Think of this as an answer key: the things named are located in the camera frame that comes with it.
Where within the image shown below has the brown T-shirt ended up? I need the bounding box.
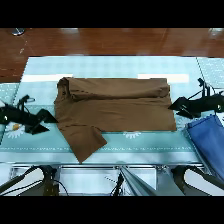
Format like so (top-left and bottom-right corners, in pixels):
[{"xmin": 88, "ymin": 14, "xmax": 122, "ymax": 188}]
[{"xmin": 53, "ymin": 76, "xmax": 178, "ymax": 165}]

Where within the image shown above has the blue garment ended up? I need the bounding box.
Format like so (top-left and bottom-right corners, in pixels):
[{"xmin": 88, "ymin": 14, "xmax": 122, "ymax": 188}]
[{"xmin": 183, "ymin": 113, "xmax": 224, "ymax": 181}]

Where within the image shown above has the silver frame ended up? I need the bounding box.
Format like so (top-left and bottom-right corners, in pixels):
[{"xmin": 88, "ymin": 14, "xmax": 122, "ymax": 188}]
[{"xmin": 0, "ymin": 162, "xmax": 224, "ymax": 197}]

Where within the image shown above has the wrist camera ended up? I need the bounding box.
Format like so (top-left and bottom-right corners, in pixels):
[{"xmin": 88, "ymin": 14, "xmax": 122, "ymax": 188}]
[
  {"xmin": 196, "ymin": 77, "xmax": 215, "ymax": 98},
  {"xmin": 16, "ymin": 94, "xmax": 36, "ymax": 112}
]

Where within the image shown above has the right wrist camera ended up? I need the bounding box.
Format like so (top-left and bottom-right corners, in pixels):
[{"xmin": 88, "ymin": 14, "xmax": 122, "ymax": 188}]
[{"xmin": 196, "ymin": 77, "xmax": 215, "ymax": 98}]

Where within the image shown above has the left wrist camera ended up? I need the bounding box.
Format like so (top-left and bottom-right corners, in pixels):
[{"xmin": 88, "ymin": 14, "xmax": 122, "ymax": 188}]
[{"xmin": 16, "ymin": 94, "xmax": 36, "ymax": 112}]

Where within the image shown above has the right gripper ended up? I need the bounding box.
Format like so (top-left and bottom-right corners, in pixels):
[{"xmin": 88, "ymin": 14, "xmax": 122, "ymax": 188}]
[{"xmin": 167, "ymin": 95, "xmax": 208, "ymax": 120}]

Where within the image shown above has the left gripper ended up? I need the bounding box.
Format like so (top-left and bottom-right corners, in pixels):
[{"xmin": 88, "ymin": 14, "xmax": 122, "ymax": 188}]
[{"xmin": 13, "ymin": 108, "xmax": 59, "ymax": 136}]

